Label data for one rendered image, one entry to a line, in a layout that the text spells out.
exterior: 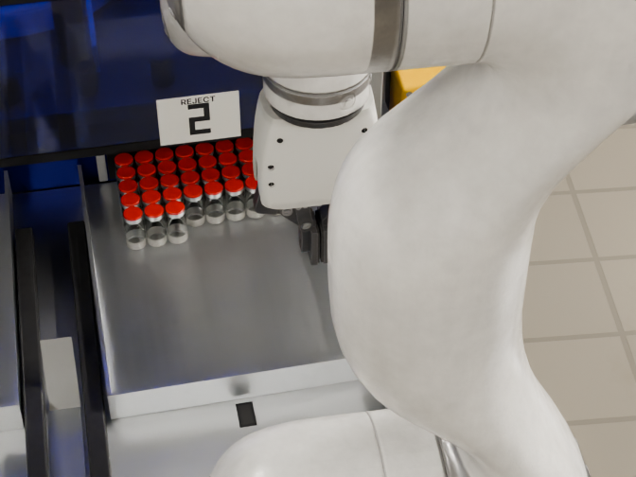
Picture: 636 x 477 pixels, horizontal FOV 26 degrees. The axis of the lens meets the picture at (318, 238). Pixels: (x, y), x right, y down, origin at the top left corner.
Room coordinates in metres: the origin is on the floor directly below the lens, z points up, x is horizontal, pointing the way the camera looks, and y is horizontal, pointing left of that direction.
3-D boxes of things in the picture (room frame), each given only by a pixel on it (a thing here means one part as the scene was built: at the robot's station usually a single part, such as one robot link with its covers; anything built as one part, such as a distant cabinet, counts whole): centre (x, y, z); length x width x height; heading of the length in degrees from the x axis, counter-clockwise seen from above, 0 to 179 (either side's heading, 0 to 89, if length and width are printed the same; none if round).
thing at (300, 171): (0.85, 0.00, 1.21); 0.10 x 0.07 x 0.11; 101
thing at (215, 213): (1.11, 0.12, 0.90); 0.18 x 0.02 x 0.05; 102
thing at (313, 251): (0.85, 0.02, 1.12); 0.03 x 0.03 x 0.07; 11
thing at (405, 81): (1.19, -0.12, 0.99); 0.08 x 0.07 x 0.07; 11
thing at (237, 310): (1.03, 0.11, 0.90); 0.34 x 0.26 x 0.04; 12
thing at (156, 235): (1.08, 0.17, 0.90); 0.02 x 0.02 x 0.05
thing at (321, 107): (0.85, 0.00, 1.27); 0.09 x 0.08 x 0.03; 101
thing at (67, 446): (0.82, 0.24, 0.91); 0.14 x 0.03 x 0.06; 10
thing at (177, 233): (1.08, 0.15, 0.90); 0.02 x 0.02 x 0.05
